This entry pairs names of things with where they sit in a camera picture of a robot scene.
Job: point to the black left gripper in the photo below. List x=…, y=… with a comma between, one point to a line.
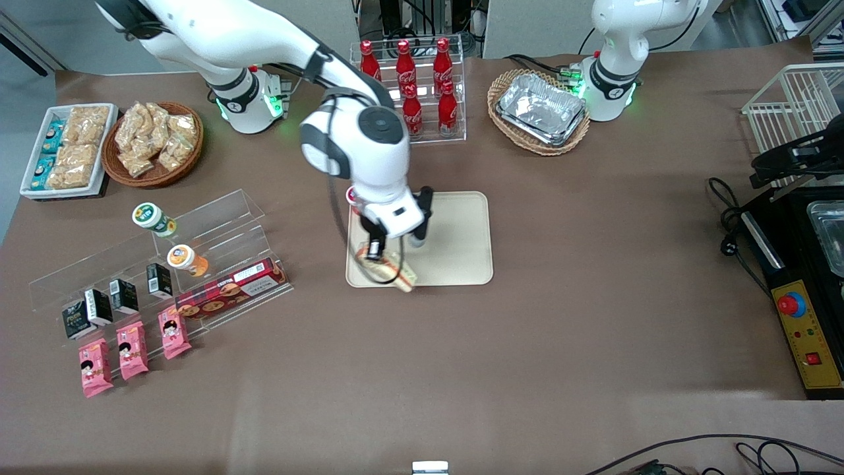
x=822, y=161

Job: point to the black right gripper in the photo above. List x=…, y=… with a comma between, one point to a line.
x=377, y=239

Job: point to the triangle sandwich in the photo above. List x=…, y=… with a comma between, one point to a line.
x=389, y=270

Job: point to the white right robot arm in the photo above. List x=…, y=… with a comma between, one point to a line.
x=369, y=165

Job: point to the beige plastic tray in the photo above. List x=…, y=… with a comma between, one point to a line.
x=455, y=257

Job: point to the metal tray in machine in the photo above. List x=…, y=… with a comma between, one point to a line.
x=829, y=237

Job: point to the aluminium foil tray stack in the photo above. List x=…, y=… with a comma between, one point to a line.
x=541, y=109

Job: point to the white rectangular snack tray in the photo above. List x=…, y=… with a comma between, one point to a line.
x=111, y=132

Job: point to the red lid cup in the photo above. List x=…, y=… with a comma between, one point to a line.
x=353, y=198

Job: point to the black sealing machine yellow panel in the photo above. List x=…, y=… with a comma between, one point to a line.
x=791, y=237

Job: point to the red emergency stop button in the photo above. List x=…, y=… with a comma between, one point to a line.
x=791, y=303

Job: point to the red cola bottle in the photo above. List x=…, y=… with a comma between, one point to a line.
x=405, y=66
x=370, y=61
x=448, y=113
x=415, y=117
x=442, y=63

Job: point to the red cookie box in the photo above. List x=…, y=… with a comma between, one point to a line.
x=231, y=290

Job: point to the clear acrylic tiered stand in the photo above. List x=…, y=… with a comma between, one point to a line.
x=217, y=218

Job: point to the clear acrylic bottle rack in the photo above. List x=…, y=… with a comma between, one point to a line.
x=458, y=99

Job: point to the light wicker basket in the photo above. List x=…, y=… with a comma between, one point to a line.
x=501, y=119

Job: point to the orange lid cup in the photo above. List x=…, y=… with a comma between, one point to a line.
x=186, y=259

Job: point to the brown wicker basket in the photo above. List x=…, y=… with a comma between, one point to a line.
x=184, y=168

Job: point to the pink snack pack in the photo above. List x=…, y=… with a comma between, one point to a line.
x=132, y=351
x=95, y=368
x=175, y=333

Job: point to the small black carton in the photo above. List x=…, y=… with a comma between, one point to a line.
x=99, y=307
x=159, y=280
x=75, y=320
x=124, y=297

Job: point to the small white grey device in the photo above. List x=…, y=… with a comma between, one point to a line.
x=430, y=468

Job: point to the clear bag beige snacks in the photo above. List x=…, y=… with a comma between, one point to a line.
x=132, y=125
x=161, y=128
x=175, y=155
x=137, y=163
x=183, y=126

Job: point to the green lid cup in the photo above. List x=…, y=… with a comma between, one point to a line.
x=153, y=219

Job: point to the black background equipment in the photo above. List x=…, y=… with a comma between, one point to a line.
x=395, y=16

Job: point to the beige rice cracker pack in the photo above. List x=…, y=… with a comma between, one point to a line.
x=86, y=125
x=72, y=166

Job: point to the teal snack pack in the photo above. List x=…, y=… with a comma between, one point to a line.
x=43, y=173
x=53, y=137

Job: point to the aluminium frame structure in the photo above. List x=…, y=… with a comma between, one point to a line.
x=804, y=20

